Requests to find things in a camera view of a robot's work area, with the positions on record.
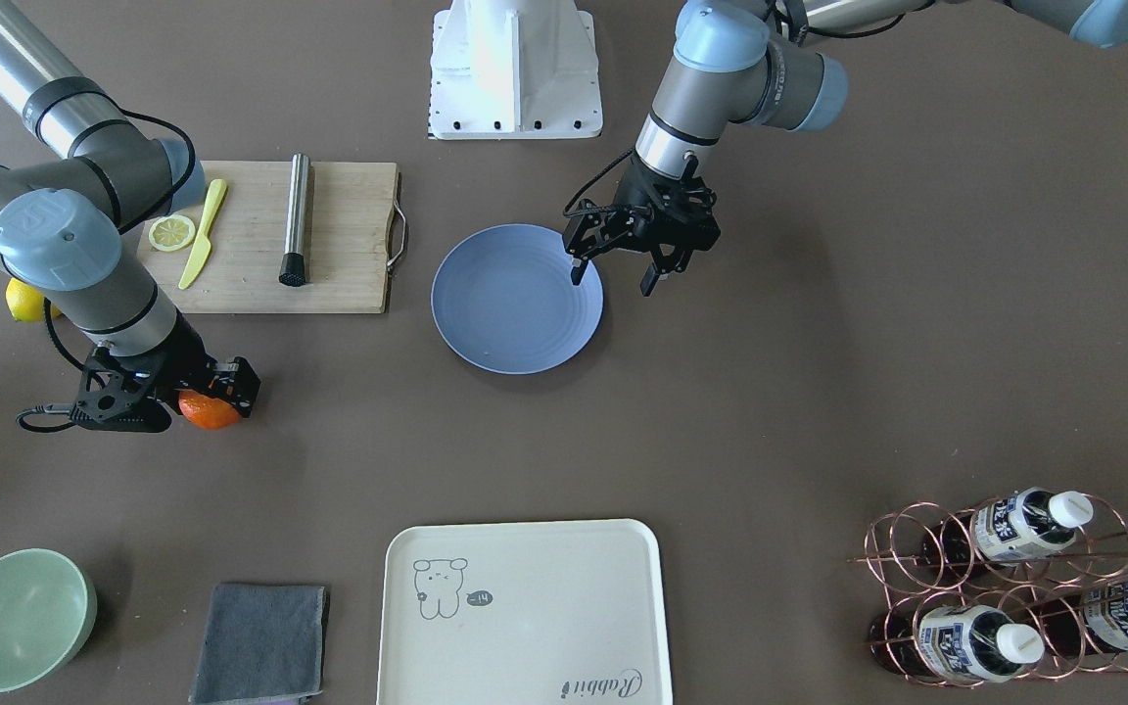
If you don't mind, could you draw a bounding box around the blue round plate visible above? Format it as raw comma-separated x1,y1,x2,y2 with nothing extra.
431,224,605,374

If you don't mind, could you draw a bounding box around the green bowl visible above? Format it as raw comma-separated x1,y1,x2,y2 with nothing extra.
0,548,98,693

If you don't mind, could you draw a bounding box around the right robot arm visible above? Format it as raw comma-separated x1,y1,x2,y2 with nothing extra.
0,1,259,433

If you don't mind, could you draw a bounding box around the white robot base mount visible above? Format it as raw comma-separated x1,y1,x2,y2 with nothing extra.
428,1,603,140

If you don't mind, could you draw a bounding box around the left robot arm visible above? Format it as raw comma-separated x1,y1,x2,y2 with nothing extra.
563,1,928,296

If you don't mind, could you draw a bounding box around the tea bottle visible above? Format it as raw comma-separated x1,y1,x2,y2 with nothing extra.
916,487,1094,580
866,596,1046,687
1034,580,1128,656

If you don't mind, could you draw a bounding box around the grey folded cloth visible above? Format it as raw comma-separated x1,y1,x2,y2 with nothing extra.
190,582,328,704

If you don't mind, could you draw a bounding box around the steel muddler black tip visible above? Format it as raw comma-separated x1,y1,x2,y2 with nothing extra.
277,153,310,287

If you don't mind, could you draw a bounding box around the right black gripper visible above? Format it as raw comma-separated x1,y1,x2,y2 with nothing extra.
69,318,262,433

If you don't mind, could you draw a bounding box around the yellow lemon upper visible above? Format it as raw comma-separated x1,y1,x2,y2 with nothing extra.
5,277,49,324

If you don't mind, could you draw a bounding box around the yellow plastic knife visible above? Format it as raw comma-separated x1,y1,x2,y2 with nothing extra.
176,178,228,290

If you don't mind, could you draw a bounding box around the tea bottle front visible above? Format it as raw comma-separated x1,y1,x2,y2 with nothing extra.
866,596,1046,687

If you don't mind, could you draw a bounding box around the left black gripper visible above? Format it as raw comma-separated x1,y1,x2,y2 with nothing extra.
563,155,721,298

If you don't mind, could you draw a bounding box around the lemon half upper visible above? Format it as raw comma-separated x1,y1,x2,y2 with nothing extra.
146,213,199,253

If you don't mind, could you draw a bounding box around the bamboo cutting board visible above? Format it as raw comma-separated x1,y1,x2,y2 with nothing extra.
138,161,400,315

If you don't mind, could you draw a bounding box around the copper wire bottle rack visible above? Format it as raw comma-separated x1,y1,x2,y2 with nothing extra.
861,487,1128,688

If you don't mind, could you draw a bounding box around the cream rabbit tray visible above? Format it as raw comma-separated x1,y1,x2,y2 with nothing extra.
377,519,675,704

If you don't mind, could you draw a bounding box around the orange fruit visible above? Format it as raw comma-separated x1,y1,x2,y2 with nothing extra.
176,390,243,430

